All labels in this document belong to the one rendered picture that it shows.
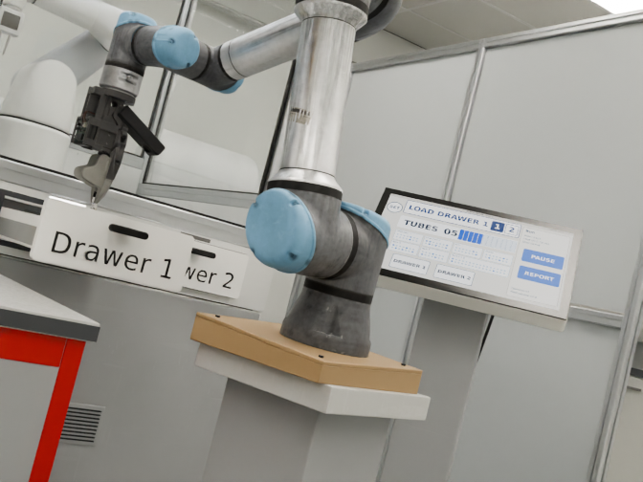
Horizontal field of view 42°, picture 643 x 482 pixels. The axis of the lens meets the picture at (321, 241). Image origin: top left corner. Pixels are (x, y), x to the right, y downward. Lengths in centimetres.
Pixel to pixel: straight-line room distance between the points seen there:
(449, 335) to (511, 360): 91
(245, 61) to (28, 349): 67
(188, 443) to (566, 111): 178
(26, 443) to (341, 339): 49
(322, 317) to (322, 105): 33
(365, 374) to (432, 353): 84
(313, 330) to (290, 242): 18
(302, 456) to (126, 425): 81
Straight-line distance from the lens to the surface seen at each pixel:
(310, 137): 126
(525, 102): 329
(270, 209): 123
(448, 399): 212
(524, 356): 296
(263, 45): 157
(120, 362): 198
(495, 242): 214
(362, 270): 134
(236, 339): 131
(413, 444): 213
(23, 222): 169
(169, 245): 161
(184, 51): 157
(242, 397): 137
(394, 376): 136
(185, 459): 212
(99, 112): 164
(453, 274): 204
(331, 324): 134
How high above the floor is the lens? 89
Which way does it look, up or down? 3 degrees up
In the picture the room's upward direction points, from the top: 14 degrees clockwise
